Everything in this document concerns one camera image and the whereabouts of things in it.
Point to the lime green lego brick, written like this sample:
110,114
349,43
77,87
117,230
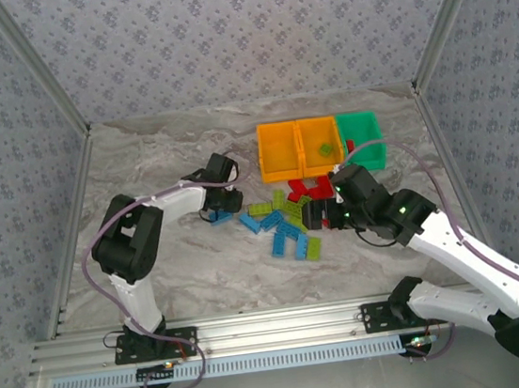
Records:
260,209
279,198
314,249
298,222

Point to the blue lego brick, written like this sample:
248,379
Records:
250,223
291,228
278,244
272,220
301,246
221,218

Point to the lime green lego plate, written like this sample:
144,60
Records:
293,208

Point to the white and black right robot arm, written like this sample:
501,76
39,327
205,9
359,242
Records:
460,250

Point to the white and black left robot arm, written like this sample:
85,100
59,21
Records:
134,294

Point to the red lego brick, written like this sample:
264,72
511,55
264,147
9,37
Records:
298,189
350,146
319,186

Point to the small square lime lego brick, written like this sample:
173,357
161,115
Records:
326,149

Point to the orange plastic bin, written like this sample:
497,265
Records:
280,151
314,137

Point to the green plastic bin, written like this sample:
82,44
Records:
363,134

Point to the small black controller board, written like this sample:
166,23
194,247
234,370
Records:
420,343
156,373

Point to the aluminium side rail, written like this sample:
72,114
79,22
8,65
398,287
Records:
70,236
444,157

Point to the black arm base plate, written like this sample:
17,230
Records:
376,317
183,340

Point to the wide aluminium base rail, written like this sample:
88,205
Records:
280,326

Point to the aluminium frame post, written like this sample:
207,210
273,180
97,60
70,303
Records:
450,14
35,65

